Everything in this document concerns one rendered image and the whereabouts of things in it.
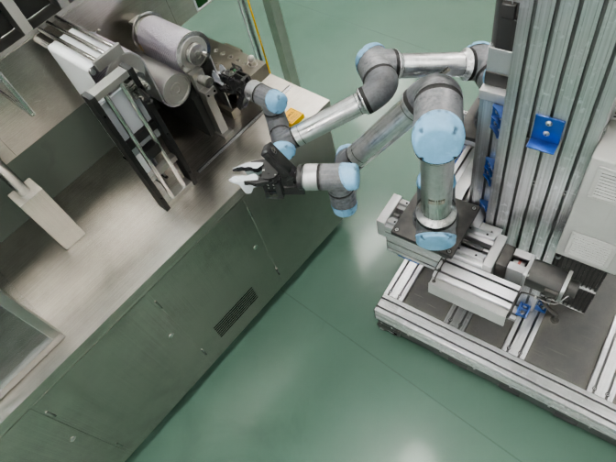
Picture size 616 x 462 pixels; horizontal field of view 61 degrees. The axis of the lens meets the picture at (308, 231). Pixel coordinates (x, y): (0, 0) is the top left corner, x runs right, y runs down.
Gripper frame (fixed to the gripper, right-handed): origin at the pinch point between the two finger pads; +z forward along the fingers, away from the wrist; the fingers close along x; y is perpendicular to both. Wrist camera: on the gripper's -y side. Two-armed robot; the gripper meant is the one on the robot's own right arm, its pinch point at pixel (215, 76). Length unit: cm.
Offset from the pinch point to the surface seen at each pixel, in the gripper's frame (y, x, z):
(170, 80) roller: 12.9, 18.2, -2.1
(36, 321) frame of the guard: -5, 103, -25
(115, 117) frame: 23, 45, -12
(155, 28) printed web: 22.0, 8.1, 12.8
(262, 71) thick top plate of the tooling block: -8.3, -17.0, -6.2
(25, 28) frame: 38, 41, 31
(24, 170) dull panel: -2, 72, 31
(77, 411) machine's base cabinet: -47, 120, -29
